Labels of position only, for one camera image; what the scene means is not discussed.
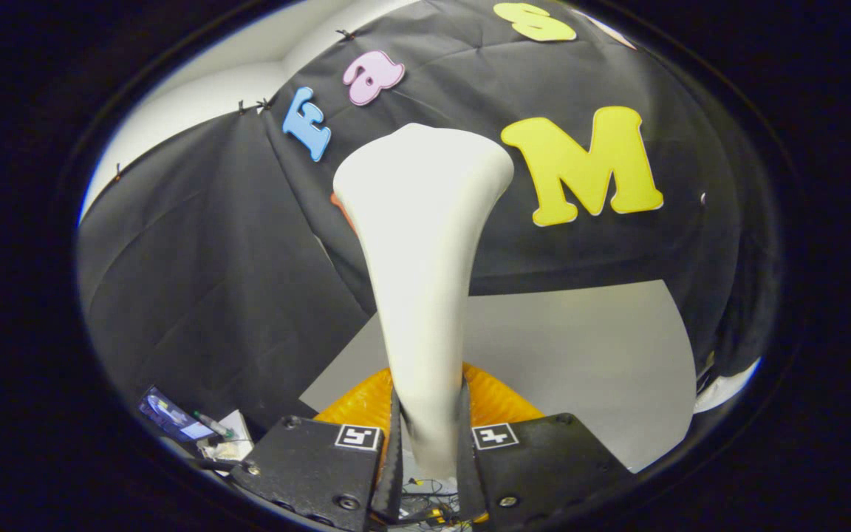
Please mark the white mannequin torso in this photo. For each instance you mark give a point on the white mannequin torso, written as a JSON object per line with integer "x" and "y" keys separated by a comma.
{"x": 721, "y": 391}

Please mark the black jacket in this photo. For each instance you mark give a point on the black jacket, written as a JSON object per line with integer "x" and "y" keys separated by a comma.
{"x": 743, "y": 318}

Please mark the green pen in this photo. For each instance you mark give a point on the green pen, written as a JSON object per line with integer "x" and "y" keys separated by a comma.
{"x": 213, "y": 425}

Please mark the black backdrop cloth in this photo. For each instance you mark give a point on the black backdrop cloth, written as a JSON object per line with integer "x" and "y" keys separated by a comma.
{"x": 211, "y": 258}

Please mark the white garment steamer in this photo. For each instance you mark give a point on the white garment steamer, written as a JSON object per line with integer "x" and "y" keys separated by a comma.
{"x": 425, "y": 258}

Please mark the grey cabinet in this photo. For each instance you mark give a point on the grey cabinet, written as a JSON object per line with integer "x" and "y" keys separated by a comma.
{"x": 580, "y": 355}

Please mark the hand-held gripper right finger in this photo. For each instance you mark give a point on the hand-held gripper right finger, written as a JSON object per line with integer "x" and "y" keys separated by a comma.
{"x": 466, "y": 451}

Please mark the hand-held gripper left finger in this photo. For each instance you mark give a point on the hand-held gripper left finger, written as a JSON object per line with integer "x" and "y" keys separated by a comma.
{"x": 394, "y": 451}

